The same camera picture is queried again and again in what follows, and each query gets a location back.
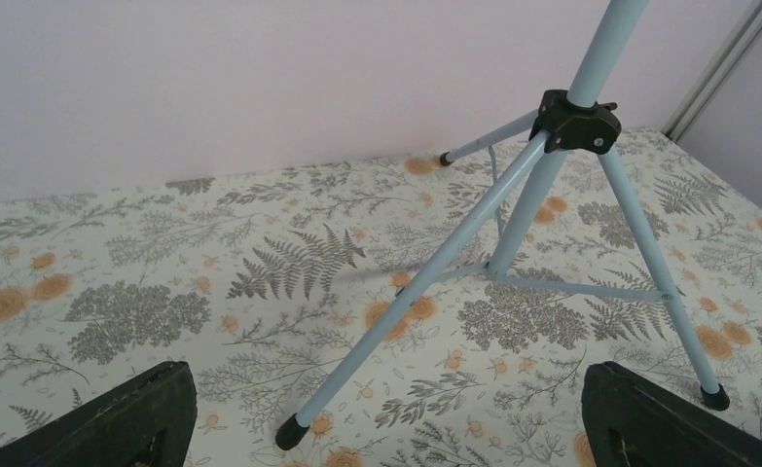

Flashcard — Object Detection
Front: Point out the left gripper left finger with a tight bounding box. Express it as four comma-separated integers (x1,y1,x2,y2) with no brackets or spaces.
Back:
0,361,198,466

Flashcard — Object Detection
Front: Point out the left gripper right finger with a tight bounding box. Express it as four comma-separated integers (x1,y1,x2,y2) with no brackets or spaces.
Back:
581,362,762,466

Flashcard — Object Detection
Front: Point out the floral patterned table mat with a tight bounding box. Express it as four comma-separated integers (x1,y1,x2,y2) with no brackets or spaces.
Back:
0,129,762,466

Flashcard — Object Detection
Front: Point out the light blue music stand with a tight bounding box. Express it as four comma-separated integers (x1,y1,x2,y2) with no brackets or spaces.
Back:
274,1,730,451

